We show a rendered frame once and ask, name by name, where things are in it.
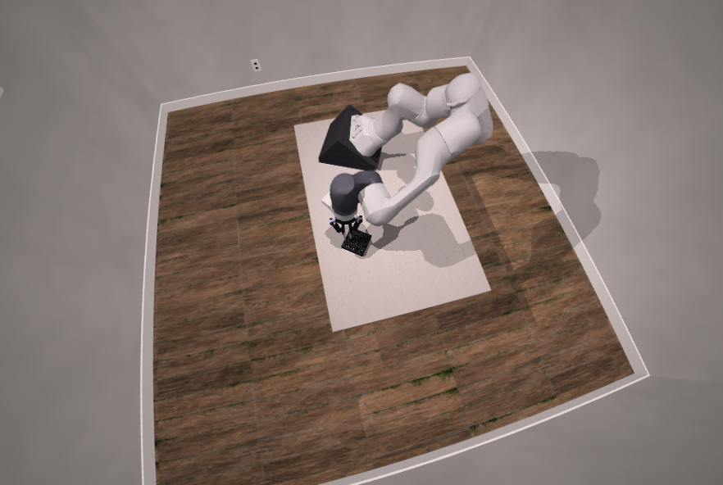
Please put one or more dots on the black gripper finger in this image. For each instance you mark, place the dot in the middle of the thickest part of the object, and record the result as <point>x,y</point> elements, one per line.
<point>356,225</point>
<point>337,228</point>

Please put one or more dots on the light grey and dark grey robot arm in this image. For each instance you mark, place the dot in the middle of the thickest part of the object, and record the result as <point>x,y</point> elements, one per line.
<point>464,100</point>

